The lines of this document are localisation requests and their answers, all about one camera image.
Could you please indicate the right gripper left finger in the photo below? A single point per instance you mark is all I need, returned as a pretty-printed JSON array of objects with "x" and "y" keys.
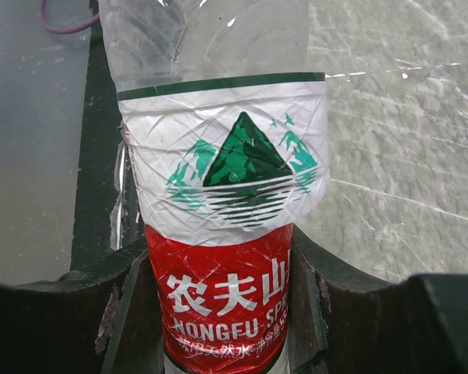
[{"x": 100, "y": 318}]

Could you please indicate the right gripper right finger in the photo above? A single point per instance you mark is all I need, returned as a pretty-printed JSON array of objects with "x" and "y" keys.
[{"x": 343, "y": 320}]

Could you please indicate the red label water bottle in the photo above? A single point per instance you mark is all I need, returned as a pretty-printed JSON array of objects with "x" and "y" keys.
[{"x": 227, "y": 137}]

